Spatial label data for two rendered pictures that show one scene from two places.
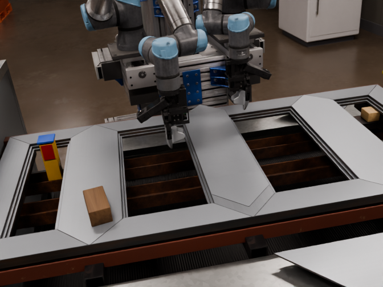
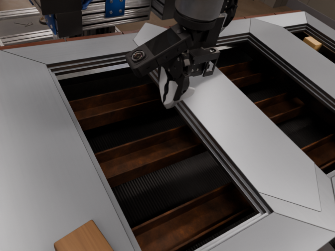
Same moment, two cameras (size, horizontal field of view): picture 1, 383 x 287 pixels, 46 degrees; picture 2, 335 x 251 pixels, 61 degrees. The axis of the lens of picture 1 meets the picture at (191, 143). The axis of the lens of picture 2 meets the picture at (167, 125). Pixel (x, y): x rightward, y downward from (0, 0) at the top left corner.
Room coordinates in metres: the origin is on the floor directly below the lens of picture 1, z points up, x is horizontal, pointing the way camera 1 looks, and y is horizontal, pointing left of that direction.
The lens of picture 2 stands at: (0.93, 0.31, 1.30)
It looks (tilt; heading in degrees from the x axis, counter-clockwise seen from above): 46 degrees down; 326
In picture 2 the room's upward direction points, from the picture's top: 14 degrees clockwise
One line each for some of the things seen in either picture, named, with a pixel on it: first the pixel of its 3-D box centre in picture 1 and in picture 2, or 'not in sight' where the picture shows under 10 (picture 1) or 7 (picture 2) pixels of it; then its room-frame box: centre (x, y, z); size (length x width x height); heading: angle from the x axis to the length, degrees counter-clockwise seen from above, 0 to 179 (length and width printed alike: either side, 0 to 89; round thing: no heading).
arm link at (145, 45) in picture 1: (158, 49); not in sight; (1.42, 0.08, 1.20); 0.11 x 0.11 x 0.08; 24
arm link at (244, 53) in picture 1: (239, 52); not in sight; (1.60, -0.21, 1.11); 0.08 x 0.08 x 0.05
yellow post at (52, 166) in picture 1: (52, 163); not in sight; (1.48, 0.53, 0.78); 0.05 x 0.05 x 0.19; 7
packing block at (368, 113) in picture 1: (370, 114); (311, 44); (1.62, -0.73, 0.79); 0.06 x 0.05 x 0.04; 7
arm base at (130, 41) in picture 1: (131, 35); not in sight; (2.05, 0.23, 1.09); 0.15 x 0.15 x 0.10
